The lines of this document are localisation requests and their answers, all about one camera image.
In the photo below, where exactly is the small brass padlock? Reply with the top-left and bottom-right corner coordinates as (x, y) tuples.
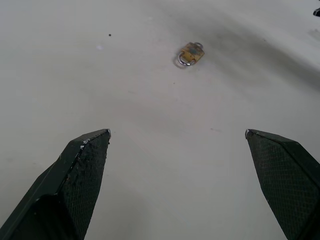
(176, 42), (206, 68)

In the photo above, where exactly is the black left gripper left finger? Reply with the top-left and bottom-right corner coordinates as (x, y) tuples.
(0, 128), (112, 240)

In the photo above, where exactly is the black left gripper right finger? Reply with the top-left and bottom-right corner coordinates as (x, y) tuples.
(245, 128), (320, 240)

